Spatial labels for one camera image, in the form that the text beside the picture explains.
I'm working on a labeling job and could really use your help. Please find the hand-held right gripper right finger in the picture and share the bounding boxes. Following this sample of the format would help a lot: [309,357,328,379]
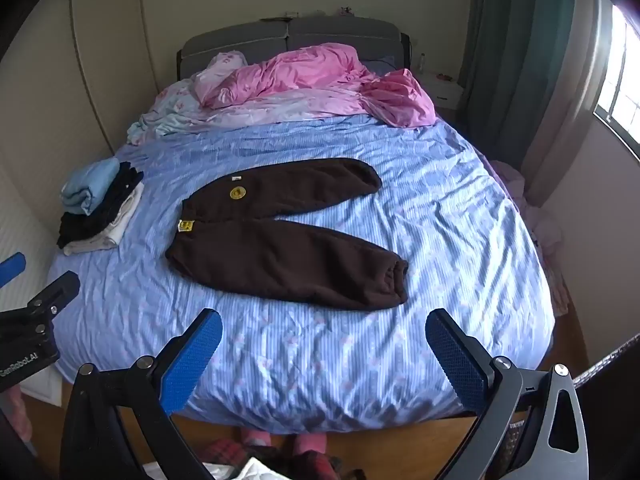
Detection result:
[425,308,588,480]

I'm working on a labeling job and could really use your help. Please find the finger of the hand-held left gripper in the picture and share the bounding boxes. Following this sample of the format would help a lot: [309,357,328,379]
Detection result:
[27,271,81,313]
[0,253,27,286]

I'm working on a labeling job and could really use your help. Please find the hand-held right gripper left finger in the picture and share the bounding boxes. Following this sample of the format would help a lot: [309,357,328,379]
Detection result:
[60,307,224,480]

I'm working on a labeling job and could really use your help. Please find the brown fleece pants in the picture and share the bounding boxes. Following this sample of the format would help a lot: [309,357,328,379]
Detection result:
[165,157,408,311]

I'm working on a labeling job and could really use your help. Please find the person's left forearm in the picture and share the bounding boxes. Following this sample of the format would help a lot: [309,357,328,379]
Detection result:
[0,390,33,456]

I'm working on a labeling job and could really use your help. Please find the white folded cloth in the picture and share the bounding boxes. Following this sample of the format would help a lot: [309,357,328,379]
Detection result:
[63,182,146,256]

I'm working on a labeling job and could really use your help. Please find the black folded clothes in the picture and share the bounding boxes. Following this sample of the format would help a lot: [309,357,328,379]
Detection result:
[56,161,144,249]

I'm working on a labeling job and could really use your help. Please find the pink slipper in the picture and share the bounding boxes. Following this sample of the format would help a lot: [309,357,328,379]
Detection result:
[295,432,328,454]
[240,427,273,448]

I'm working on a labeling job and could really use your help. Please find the bed with blue striped sheet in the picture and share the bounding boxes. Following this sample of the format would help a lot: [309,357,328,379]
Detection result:
[50,110,556,433]

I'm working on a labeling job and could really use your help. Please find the light blue folded cloth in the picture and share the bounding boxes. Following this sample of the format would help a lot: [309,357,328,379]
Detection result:
[61,159,121,216]

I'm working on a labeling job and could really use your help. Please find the person's white quilted garment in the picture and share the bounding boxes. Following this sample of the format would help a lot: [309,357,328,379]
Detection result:
[142,457,281,480]

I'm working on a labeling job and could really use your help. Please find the person's plaid pajama trousers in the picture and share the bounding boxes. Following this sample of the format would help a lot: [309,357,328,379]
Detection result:
[202,437,366,480]

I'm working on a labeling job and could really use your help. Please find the light blue floral quilt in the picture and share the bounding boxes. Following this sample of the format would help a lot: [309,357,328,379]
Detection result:
[126,51,381,146]

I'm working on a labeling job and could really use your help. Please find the white wardrobe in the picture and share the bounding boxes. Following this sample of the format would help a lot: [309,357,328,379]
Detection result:
[0,0,186,406]

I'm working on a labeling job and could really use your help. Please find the white nightstand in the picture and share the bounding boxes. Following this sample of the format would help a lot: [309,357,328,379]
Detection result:
[417,71,463,110]

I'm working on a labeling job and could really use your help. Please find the blue pillow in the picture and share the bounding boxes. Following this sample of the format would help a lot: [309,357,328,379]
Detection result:
[360,57,397,79]

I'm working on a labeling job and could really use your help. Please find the pink satin duvet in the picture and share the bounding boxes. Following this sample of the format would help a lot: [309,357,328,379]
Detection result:
[195,42,437,128]

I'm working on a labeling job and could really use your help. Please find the window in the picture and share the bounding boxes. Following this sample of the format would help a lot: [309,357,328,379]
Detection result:
[592,5,640,148]

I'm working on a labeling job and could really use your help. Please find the teal curtain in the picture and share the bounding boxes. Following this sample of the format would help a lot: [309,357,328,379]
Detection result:
[457,0,576,156]

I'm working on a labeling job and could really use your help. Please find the grey upholstered headboard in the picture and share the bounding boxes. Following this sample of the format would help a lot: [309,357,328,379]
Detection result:
[177,16,411,81]

